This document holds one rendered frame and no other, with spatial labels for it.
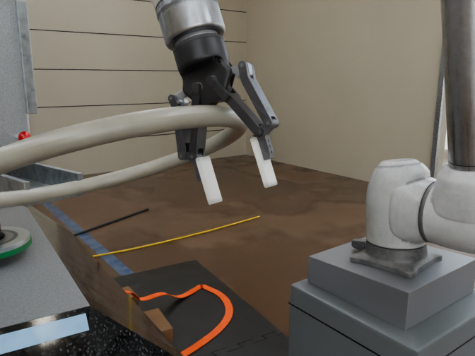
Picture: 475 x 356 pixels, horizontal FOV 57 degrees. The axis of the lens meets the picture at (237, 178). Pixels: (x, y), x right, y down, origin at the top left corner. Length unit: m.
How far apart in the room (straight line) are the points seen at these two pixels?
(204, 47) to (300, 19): 6.48
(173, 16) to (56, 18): 6.04
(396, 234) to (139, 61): 6.14
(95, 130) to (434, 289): 0.91
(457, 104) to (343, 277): 0.51
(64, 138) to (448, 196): 0.81
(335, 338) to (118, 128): 0.87
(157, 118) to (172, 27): 0.15
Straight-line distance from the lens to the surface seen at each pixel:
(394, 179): 1.14
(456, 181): 1.05
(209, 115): 0.59
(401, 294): 1.11
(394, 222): 1.15
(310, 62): 6.87
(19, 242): 1.36
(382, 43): 6.08
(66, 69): 6.63
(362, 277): 1.16
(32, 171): 1.18
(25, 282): 1.24
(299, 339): 1.34
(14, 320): 1.08
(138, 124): 0.53
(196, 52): 0.62
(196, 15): 0.63
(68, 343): 1.05
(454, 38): 1.00
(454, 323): 1.21
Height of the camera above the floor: 1.37
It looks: 13 degrees down
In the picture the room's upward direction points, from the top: straight up
